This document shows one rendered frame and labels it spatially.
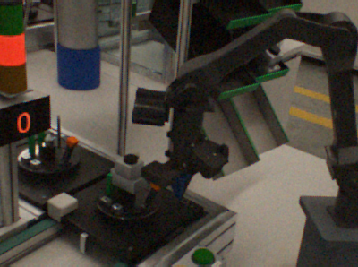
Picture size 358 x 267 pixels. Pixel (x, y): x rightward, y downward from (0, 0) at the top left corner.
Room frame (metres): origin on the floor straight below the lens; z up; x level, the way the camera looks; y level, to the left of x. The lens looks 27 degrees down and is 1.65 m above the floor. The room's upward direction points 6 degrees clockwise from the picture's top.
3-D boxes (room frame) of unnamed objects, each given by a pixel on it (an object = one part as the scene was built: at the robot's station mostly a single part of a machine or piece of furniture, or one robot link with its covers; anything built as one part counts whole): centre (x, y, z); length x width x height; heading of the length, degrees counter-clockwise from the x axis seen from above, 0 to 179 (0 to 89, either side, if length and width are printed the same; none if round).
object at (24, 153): (1.14, 0.32, 1.01); 0.24 x 0.24 x 0.13; 55
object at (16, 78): (0.91, 0.31, 1.28); 0.05 x 0.05 x 0.05
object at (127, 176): (1.00, 0.12, 1.06); 0.08 x 0.04 x 0.07; 56
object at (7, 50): (0.91, 0.31, 1.33); 0.05 x 0.05 x 0.05
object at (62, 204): (0.97, 0.24, 0.97); 0.05 x 0.05 x 0.04; 55
